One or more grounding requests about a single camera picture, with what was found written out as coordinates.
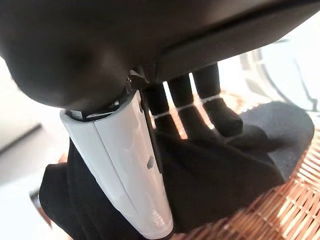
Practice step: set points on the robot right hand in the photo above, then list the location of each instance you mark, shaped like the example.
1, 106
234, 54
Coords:
100, 37

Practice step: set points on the black garment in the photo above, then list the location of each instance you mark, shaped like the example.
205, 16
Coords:
212, 170

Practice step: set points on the tan wicker laundry basket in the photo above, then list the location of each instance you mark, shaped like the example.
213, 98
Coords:
275, 210

